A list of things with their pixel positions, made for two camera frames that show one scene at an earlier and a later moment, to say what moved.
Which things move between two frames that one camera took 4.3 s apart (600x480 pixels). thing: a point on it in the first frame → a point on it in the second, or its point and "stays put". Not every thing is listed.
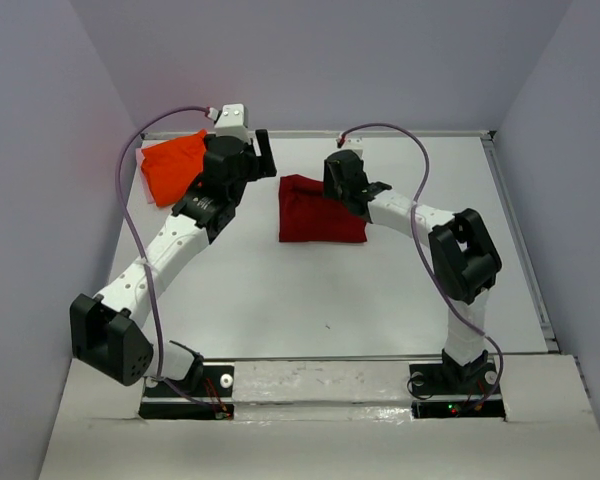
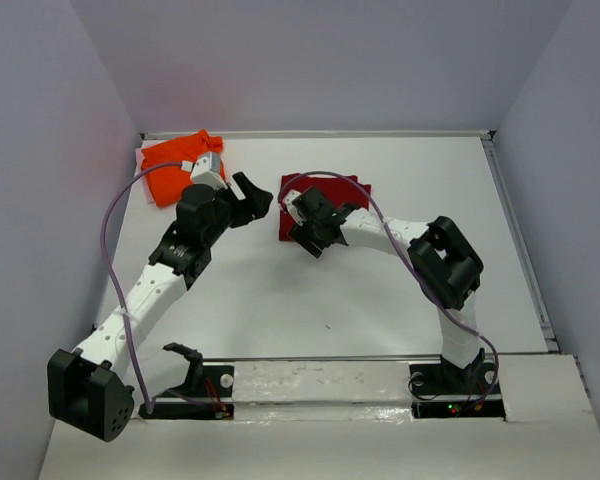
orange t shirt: [173, 166] stays put
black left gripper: [263, 166] → [254, 205]
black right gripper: [329, 186] → [303, 235]
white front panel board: [328, 419] stays put
